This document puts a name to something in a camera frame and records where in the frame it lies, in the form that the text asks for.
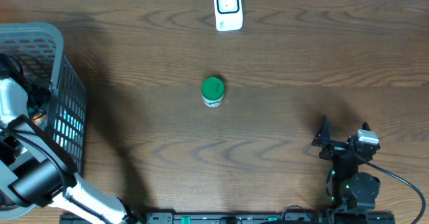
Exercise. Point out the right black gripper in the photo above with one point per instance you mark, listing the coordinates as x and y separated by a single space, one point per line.
323 138

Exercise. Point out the green lid jar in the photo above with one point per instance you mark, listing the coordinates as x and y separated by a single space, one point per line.
213 91

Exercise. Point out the light blue wipes pack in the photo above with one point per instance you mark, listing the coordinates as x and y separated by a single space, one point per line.
68 130

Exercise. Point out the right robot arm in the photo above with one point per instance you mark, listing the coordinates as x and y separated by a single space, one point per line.
353 192

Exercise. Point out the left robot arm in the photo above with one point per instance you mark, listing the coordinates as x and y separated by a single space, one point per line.
50 177

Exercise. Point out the white barcode scanner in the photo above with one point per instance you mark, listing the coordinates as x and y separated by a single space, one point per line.
228 15

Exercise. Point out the grey plastic basket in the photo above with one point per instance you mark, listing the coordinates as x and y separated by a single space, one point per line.
37 50

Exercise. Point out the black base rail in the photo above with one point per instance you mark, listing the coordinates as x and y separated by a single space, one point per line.
290 217

